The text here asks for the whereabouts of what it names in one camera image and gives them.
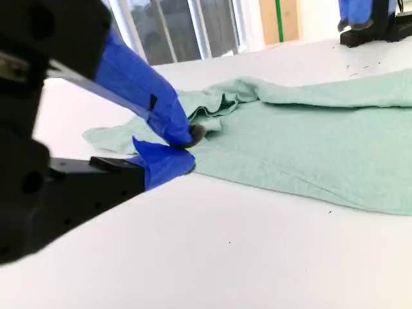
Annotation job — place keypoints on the green t-shirt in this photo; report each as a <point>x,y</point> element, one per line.
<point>305,145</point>

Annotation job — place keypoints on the window with metal frame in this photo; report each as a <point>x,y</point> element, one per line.
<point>180,29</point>

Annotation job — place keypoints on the light wooden board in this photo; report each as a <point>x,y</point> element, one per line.
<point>289,19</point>

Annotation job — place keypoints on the green rod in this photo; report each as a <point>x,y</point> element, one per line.
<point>279,22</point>

